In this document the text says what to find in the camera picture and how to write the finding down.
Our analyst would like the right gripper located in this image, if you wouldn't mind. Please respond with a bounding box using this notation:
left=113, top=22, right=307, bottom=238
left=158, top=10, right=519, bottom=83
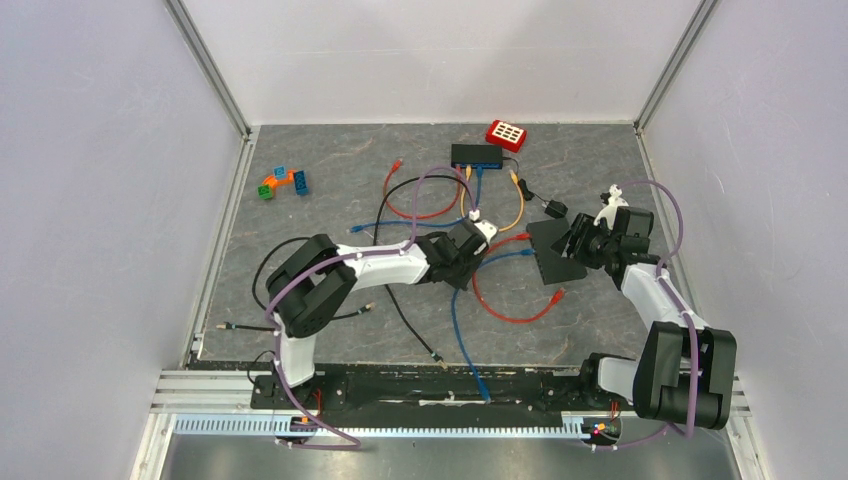
left=550, top=214, right=618, bottom=271

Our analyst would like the red ethernet cable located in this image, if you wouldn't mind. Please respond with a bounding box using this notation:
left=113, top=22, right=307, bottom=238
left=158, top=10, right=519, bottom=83
left=381, top=158, right=464, bottom=221
left=470, top=231, right=567, bottom=326

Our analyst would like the long blue ethernet cable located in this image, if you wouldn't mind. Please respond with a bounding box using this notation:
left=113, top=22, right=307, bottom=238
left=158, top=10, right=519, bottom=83
left=348, top=168, right=486, bottom=234

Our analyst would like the yellow ethernet cable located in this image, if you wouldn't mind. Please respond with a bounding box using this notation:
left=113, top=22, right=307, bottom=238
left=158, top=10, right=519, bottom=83
left=459, top=166, right=527, bottom=234

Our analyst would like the black network switch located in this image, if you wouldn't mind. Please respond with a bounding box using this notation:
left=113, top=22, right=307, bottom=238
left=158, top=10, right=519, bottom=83
left=450, top=144, right=504, bottom=170

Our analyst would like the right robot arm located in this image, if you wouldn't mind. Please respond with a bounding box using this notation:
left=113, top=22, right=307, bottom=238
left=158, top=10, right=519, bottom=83
left=553, top=207, right=737, bottom=433

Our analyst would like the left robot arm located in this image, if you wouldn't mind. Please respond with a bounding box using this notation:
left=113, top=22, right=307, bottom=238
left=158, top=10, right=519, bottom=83
left=266, top=219, right=498, bottom=408

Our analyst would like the red keypad box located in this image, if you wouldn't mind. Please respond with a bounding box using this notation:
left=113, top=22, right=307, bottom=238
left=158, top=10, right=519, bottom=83
left=485, top=120, right=527, bottom=153

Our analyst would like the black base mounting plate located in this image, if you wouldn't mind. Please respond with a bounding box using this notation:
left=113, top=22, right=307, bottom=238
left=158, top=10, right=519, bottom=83
left=292, top=363, right=633, bottom=429

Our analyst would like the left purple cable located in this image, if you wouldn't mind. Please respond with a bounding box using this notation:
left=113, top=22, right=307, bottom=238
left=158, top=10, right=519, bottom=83
left=264, top=165, right=481, bottom=453

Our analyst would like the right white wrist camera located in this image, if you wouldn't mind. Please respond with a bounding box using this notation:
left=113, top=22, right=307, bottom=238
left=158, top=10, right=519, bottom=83
left=593, top=184, right=629, bottom=229

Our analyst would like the colourful toy block chain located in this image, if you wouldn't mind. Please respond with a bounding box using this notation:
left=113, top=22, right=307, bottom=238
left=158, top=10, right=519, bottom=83
left=258, top=164, right=311, bottom=201

